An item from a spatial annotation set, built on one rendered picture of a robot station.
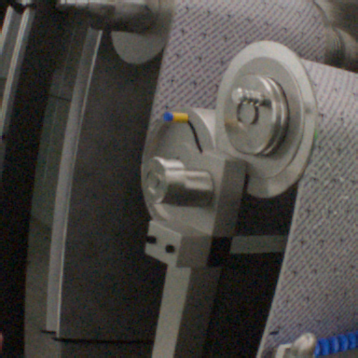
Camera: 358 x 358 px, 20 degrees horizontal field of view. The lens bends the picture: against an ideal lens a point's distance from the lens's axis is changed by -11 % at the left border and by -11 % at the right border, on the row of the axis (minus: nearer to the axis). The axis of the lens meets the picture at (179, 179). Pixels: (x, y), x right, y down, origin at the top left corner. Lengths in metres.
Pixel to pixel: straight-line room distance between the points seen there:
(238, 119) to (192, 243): 0.12
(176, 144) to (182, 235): 0.15
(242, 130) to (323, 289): 0.18
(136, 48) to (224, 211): 0.27
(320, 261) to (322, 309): 0.06
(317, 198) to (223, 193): 0.09
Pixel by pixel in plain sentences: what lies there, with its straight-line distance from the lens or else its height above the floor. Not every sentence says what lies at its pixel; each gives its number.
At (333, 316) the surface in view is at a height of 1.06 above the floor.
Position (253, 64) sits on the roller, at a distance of 1.00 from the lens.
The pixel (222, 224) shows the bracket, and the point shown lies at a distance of 0.99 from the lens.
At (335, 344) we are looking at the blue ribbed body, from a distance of 1.02.
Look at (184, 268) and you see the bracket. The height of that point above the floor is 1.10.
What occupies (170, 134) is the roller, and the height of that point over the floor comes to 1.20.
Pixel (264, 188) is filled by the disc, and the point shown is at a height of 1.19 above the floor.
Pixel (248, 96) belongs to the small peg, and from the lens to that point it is 0.94.
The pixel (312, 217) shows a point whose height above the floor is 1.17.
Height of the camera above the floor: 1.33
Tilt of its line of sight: 9 degrees down
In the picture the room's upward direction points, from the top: 10 degrees clockwise
